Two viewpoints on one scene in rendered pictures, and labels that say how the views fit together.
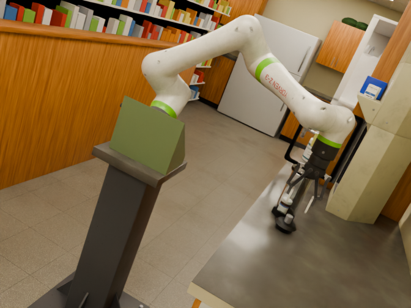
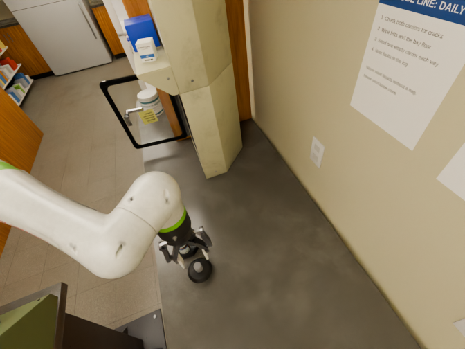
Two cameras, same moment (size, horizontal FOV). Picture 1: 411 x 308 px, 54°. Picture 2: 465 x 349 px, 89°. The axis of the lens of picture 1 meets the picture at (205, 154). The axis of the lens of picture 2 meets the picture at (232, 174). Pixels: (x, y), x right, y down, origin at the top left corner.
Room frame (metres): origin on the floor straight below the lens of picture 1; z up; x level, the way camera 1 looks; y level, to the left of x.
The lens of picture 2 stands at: (1.08, -0.41, 1.82)
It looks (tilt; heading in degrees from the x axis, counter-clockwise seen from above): 48 degrees down; 333
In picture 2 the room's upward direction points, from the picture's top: 10 degrees counter-clockwise
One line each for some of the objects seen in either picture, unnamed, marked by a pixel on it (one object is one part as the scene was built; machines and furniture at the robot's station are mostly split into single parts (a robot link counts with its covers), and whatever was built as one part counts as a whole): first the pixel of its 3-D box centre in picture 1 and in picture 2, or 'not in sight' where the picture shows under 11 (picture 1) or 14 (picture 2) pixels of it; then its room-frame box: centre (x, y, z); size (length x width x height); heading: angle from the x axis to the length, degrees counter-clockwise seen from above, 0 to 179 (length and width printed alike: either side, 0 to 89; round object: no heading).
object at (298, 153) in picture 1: (322, 139); (148, 113); (2.22, -0.58, 1.19); 0.30 x 0.01 x 0.40; 68
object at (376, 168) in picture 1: (386, 146); (206, 87); (1.98, -0.82, 1.33); 0.32 x 0.25 x 0.77; 165
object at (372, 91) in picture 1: (372, 91); (147, 50); (1.98, -0.63, 1.54); 0.05 x 0.05 x 0.06; 60
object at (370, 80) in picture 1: (373, 87); (142, 32); (2.12, -0.67, 1.56); 0.10 x 0.10 x 0.09; 75
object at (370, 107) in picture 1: (364, 106); (153, 67); (2.03, -0.64, 1.46); 0.32 x 0.11 x 0.10; 165
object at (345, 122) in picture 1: (336, 124); (156, 202); (1.46, -0.40, 1.41); 0.13 x 0.11 x 0.14; 122
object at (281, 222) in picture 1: (286, 222); (199, 269); (1.47, -0.40, 0.97); 0.09 x 0.09 x 0.07
